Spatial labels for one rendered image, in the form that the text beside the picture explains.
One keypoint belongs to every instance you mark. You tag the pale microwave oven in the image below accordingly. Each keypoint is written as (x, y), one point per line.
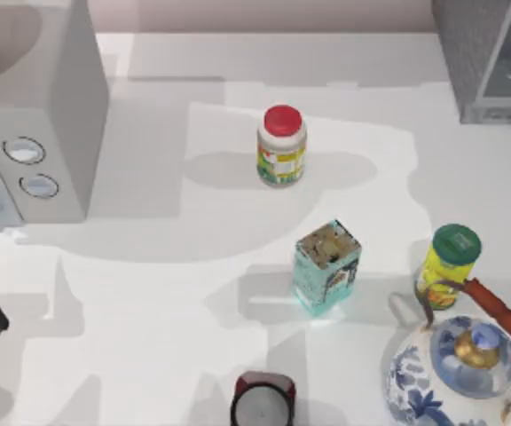
(60, 111)

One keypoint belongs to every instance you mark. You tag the smaller microwave knob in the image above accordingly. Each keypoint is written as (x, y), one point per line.
(39, 185)

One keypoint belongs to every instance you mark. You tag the red-capped white jar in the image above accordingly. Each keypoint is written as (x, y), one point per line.
(281, 151)

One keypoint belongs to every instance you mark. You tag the dark red cup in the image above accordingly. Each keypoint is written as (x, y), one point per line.
(263, 401)

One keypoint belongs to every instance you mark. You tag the larger microwave knob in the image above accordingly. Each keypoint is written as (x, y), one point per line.
(24, 150)

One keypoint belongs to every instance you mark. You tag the green-capped yellow jar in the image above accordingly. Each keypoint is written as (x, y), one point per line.
(448, 266)

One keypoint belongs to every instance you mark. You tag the grey cabinet with dark inside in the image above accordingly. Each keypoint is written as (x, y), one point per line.
(486, 57)

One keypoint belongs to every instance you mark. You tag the blue and white teapot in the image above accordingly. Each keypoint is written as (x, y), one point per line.
(459, 373)

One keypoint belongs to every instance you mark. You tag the teal square glass jar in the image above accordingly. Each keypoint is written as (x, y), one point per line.
(326, 270)

